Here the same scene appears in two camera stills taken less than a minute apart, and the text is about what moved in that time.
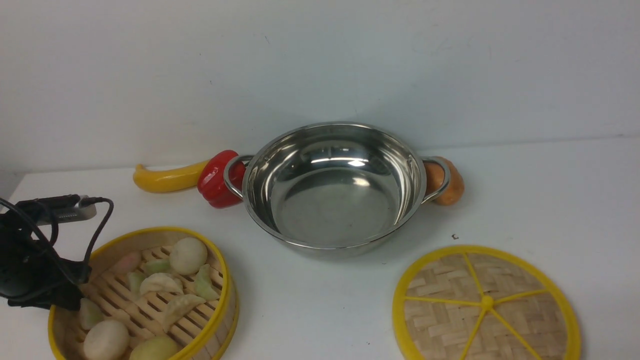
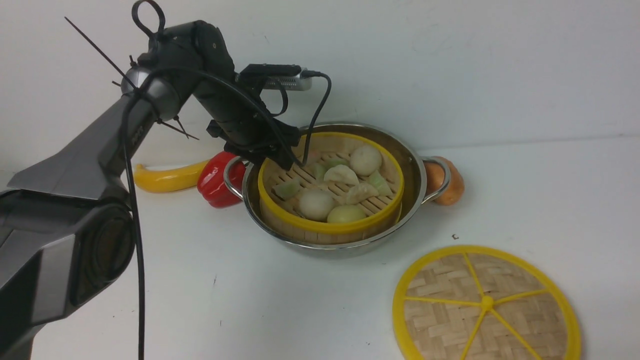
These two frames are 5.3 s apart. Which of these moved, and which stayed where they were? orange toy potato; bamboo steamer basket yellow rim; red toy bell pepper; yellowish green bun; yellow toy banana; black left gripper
Moved: yellowish green bun; bamboo steamer basket yellow rim; black left gripper
Stayed: red toy bell pepper; orange toy potato; yellow toy banana
